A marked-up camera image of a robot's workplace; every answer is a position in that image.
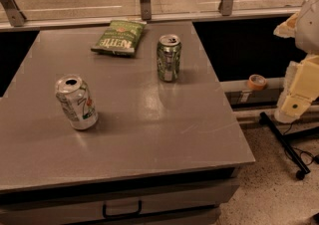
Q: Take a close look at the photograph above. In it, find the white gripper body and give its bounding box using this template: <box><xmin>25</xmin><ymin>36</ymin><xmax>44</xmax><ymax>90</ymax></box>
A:
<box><xmin>274</xmin><ymin>55</ymin><xmax>319</xmax><ymax>123</ymax></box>

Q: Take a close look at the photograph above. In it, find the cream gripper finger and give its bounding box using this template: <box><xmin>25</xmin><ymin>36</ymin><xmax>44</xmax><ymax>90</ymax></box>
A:
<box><xmin>273</xmin><ymin>12</ymin><xmax>299</xmax><ymax>38</ymax></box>

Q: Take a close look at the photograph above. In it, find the green soda can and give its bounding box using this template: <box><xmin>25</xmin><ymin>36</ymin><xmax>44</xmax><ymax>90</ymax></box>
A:
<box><xmin>157</xmin><ymin>34</ymin><xmax>181</xmax><ymax>82</ymax></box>

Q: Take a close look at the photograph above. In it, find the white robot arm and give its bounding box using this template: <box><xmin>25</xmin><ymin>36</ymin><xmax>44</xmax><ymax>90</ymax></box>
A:
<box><xmin>273</xmin><ymin>0</ymin><xmax>319</xmax><ymax>123</ymax></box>

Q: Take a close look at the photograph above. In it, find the white soda can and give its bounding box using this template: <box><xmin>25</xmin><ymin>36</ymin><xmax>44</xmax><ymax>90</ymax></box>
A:
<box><xmin>55</xmin><ymin>75</ymin><xmax>98</xmax><ymax>130</ymax></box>

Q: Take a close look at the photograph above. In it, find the orange tape roll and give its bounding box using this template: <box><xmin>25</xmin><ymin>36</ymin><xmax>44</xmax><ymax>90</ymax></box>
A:
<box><xmin>247</xmin><ymin>74</ymin><xmax>267</xmax><ymax>91</ymax></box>

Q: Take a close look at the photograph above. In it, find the black stand leg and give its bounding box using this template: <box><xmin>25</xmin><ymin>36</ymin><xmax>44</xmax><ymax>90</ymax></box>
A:
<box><xmin>259</xmin><ymin>112</ymin><xmax>319</xmax><ymax>180</ymax></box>

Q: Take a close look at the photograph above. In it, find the grey side ledge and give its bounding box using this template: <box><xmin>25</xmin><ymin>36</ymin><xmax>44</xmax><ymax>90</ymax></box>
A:
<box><xmin>221</xmin><ymin>78</ymin><xmax>284</xmax><ymax>107</ymax></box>

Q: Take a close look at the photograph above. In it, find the grey cabinet drawer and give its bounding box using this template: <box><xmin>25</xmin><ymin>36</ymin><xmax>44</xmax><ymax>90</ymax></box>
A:
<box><xmin>0</xmin><ymin>178</ymin><xmax>239</xmax><ymax>225</ymax></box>

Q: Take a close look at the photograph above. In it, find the green chip bag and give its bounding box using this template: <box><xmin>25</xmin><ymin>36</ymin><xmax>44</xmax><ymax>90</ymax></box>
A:
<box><xmin>91</xmin><ymin>20</ymin><xmax>147</xmax><ymax>57</ymax></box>

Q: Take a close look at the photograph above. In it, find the black cable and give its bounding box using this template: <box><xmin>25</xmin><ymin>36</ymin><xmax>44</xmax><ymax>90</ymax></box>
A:
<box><xmin>282</xmin><ymin>120</ymin><xmax>319</xmax><ymax>167</ymax></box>

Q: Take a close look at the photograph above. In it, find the black drawer handle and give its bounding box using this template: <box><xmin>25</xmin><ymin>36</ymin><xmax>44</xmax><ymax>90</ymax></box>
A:
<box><xmin>102</xmin><ymin>200</ymin><xmax>143</xmax><ymax>220</ymax></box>

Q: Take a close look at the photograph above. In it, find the left metal bracket post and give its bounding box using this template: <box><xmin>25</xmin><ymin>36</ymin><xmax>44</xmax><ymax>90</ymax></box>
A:
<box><xmin>0</xmin><ymin>0</ymin><xmax>26</xmax><ymax>27</ymax></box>

